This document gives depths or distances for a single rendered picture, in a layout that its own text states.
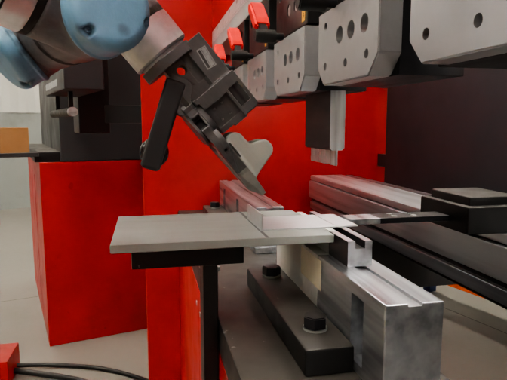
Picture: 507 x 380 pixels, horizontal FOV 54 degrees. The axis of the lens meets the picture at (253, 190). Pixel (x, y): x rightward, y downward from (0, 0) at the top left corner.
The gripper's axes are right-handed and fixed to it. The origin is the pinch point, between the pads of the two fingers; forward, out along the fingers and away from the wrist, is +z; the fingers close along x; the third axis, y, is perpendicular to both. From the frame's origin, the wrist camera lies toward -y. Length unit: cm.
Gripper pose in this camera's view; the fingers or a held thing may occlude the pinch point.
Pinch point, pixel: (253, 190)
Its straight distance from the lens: 65.6
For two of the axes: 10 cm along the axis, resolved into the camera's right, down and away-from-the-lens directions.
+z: 6.3, 7.4, 2.3
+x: -2.1, -1.3, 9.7
